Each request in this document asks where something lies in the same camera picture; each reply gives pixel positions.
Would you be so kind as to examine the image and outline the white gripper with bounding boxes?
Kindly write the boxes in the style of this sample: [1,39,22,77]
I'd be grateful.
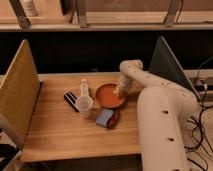
[114,75,133,99]

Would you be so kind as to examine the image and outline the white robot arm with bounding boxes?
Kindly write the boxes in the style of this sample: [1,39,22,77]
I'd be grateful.
[116,60,198,171]

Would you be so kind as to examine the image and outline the blue sponge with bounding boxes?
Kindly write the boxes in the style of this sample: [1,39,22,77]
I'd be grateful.
[96,108,114,127]

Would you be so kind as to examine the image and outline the small white bottle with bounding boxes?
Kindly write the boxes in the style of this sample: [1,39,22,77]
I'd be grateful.
[80,79,89,96]

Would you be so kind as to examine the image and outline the grey side panel right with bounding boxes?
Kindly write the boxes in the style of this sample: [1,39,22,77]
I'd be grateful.
[149,36,201,101]

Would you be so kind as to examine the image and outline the wooden side panel left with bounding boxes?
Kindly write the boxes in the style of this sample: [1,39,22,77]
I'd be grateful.
[0,40,40,149]

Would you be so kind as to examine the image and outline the white bottle on shelf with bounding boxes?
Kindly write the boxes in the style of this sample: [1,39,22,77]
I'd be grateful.
[23,0,38,17]

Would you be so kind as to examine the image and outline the black cables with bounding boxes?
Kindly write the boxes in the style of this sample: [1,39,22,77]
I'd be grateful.
[183,55,213,171]

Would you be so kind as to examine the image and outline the wooden shelf frame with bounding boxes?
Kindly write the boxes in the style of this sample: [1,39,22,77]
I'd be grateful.
[0,0,213,32]

